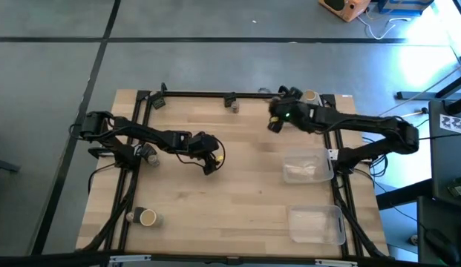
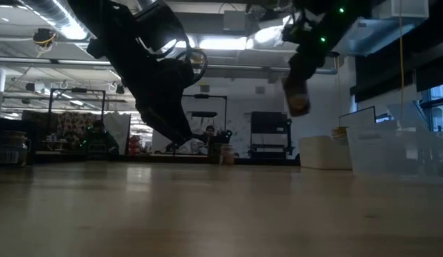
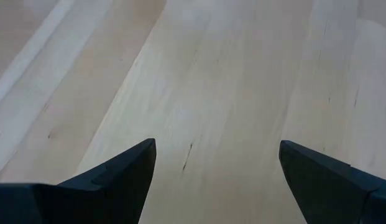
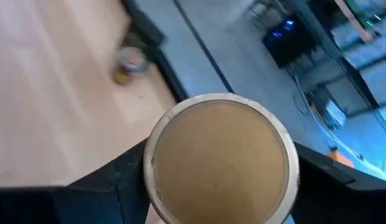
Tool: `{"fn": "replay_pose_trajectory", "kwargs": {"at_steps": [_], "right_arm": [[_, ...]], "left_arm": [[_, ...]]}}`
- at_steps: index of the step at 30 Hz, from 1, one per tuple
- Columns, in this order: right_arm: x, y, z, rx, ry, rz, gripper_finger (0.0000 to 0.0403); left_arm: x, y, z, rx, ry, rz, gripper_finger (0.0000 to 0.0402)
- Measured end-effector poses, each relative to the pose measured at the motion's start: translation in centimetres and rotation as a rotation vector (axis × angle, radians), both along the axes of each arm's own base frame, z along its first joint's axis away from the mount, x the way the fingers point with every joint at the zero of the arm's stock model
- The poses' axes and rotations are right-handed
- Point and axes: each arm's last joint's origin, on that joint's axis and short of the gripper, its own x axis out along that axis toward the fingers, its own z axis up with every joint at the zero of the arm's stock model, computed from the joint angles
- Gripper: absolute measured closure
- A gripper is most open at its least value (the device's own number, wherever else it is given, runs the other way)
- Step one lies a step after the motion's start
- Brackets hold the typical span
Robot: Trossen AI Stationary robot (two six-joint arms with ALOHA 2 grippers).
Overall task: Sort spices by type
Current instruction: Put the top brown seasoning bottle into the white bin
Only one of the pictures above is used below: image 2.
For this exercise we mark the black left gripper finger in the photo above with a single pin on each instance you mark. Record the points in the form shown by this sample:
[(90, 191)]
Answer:
[(167, 125)]

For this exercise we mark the tan cylindrical spice can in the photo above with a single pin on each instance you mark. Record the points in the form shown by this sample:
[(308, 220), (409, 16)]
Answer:
[(296, 103), (339, 135)]

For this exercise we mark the small dark spice jar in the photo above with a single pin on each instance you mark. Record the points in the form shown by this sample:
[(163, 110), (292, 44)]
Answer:
[(215, 155)]

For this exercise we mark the small orange spice jar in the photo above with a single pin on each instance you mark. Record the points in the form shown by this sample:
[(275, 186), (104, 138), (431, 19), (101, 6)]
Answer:
[(228, 155)]

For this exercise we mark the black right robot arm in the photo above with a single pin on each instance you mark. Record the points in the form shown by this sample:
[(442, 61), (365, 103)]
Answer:
[(346, 18)]

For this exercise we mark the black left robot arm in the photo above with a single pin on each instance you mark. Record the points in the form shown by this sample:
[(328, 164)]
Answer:
[(114, 35)]

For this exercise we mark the background black robot arm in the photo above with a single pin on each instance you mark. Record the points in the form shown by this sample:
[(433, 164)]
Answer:
[(224, 136)]

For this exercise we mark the red background items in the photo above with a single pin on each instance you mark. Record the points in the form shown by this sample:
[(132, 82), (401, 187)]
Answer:
[(135, 144)]

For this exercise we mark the person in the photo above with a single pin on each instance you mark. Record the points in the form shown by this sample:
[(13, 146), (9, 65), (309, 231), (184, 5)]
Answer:
[(98, 137), (209, 131)]

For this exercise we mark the bright ceiling light panel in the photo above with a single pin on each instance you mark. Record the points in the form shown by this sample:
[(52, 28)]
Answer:
[(178, 44), (223, 43)]

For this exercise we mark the white hanging sheet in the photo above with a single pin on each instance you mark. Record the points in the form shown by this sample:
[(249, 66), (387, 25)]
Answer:
[(119, 132)]

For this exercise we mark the long horizontal ceiling pipe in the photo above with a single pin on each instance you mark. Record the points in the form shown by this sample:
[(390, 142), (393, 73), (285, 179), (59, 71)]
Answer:
[(242, 67)]

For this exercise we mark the black framed white board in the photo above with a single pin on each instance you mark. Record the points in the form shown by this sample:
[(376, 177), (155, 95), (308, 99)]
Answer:
[(360, 116)]

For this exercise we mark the black equipment cart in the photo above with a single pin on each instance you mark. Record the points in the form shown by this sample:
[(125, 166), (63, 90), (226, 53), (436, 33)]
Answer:
[(269, 123)]

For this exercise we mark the gray ceiling box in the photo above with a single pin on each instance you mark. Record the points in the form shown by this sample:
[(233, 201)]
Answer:
[(234, 20)]

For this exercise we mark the floral patterned panel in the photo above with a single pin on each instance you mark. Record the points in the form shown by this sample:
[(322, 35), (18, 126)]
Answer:
[(73, 123)]

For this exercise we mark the white plastic bin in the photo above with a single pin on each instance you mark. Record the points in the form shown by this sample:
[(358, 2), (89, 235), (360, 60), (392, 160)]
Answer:
[(322, 153)]

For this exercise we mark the clear plastic bin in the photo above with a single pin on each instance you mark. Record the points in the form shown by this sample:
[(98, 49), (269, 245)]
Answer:
[(392, 157)]

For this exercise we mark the dark container stack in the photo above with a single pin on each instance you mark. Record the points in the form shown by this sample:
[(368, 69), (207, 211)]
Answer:
[(9, 150)]

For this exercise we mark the black security camera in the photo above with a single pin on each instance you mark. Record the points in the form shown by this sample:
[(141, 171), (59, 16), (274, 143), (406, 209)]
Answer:
[(334, 54)]

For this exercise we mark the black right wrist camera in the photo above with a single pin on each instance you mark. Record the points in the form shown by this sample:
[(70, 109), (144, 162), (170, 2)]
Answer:
[(290, 32)]

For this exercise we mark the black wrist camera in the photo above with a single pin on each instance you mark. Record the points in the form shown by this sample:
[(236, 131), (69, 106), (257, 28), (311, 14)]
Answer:
[(160, 25), (290, 32)]

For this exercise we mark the square gray wall vent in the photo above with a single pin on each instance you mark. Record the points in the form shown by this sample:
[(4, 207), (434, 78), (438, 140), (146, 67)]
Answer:
[(259, 90), (204, 88)]

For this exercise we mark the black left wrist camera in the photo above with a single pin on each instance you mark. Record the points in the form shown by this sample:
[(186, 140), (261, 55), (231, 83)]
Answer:
[(160, 25)]

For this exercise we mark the large silver ceiling duct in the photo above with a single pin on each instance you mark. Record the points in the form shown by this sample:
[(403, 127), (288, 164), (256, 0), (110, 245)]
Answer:
[(378, 35)]

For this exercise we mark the window with dark frame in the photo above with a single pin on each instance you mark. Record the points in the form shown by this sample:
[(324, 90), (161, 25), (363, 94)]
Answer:
[(438, 118)]

